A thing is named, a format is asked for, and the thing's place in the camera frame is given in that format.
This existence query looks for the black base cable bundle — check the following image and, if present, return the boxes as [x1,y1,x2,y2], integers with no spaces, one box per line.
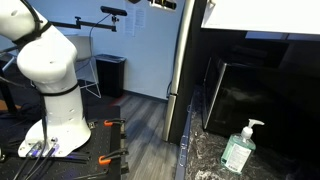
[11,93,62,180]

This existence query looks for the black camera boom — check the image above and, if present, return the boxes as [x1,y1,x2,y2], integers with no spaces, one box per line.
[49,15,118,33]

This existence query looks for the white cabinet door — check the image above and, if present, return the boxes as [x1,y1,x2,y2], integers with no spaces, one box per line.
[245,31,290,41]
[200,0,320,36]

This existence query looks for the white wire chair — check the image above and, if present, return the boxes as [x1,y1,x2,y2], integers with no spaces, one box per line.
[64,34,103,100]

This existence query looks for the black bar camera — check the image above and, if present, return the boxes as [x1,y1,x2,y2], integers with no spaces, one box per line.
[99,5,129,18]

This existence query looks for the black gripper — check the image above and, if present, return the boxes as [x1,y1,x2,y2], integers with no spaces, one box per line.
[148,0,178,11]

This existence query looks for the black trash bin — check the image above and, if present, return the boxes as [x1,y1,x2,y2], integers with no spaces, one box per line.
[94,53,127,99]

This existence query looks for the green pump sanitizer bottle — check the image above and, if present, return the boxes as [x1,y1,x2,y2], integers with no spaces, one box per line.
[219,118,266,175]

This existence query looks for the white wall papers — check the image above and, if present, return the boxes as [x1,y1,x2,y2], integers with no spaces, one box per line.
[123,0,148,37]

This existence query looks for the black steel microwave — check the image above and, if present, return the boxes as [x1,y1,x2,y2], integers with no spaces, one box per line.
[200,52,320,153]

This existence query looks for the orange black clamp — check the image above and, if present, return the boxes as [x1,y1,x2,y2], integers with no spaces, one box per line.
[103,117,128,128]
[97,147,130,167]

